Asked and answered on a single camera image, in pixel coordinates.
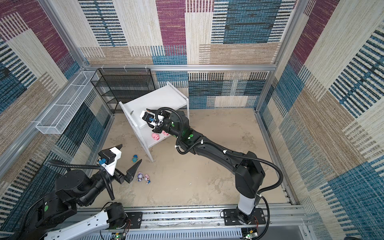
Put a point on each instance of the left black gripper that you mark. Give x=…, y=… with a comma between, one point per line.
x=129, y=175

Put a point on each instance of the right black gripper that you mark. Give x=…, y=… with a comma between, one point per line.
x=158, y=130

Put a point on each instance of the teal hooded Doraemon figure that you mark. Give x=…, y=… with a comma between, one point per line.
x=135, y=159

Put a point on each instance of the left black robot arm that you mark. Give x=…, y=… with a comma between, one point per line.
x=78, y=187

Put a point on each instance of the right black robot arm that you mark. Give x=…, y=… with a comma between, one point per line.
x=247, y=168

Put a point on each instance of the white two-tier metal shelf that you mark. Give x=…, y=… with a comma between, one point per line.
x=167, y=96

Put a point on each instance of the purple hooded Doraemon figure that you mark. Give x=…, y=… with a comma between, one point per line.
x=140, y=177

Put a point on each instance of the pink hooded Doraemon figure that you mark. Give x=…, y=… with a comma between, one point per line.
x=147, y=179

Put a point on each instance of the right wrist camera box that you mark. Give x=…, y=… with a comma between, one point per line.
x=150, y=118

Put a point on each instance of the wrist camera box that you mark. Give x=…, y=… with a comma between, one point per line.
x=108, y=159
x=150, y=118

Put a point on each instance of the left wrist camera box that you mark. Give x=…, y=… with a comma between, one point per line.
x=108, y=159

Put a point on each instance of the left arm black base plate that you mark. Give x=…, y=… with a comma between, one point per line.
x=132, y=220

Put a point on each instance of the black mesh wire shelf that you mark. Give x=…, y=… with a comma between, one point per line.
x=120, y=85

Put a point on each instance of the white wire mesh basket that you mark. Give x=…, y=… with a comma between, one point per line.
x=59, y=116

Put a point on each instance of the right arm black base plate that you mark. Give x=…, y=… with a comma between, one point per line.
x=233, y=217

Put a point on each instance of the aluminium front rail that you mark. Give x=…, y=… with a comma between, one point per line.
x=284, y=222

